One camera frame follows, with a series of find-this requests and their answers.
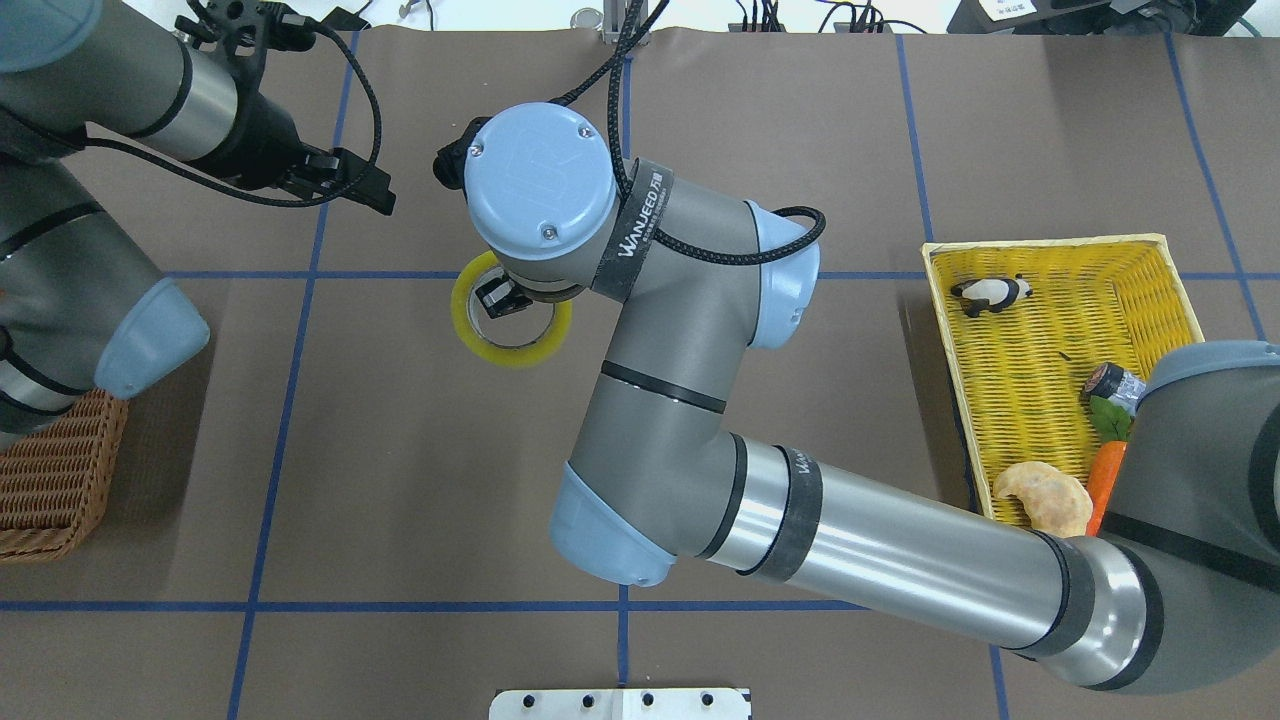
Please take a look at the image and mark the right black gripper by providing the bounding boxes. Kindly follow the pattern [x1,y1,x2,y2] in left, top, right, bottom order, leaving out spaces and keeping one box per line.
[474,272,532,319]

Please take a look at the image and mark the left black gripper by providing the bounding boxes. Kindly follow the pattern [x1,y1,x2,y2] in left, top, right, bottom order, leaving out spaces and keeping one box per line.
[221,85,397,217]

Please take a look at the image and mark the yellow tape roll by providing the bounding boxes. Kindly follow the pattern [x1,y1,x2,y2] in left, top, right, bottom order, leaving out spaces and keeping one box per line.
[451,251,573,369]

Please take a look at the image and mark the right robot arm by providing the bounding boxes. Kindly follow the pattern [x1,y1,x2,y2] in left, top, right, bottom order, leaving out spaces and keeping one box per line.
[433,102,1277,694]

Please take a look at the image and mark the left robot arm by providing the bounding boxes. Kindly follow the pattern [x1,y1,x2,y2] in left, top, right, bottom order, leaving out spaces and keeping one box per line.
[1,1,396,448]

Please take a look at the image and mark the brown wicker basket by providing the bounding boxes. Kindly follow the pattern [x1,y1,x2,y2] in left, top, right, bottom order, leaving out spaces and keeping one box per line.
[1,389,129,565]

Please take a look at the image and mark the yellow woven basket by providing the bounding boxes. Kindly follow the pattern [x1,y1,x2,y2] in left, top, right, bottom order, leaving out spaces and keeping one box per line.
[922,233,1203,527]

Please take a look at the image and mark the toy panda figure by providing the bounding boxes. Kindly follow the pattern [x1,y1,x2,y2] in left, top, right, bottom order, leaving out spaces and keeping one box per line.
[948,274,1034,318]

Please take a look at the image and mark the toy croissant bread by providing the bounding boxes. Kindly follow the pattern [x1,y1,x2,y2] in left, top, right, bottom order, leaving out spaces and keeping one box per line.
[993,461,1094,538]

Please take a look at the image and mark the orange toy carrot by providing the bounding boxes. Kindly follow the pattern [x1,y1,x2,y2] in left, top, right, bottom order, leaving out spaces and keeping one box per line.
[1085,396,1134,536]

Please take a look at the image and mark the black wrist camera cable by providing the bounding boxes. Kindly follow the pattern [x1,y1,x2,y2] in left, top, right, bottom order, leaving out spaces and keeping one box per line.
[433,0,828,266]

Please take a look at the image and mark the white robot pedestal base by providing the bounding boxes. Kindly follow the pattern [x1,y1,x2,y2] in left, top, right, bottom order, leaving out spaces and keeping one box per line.
[488,687,755,719]

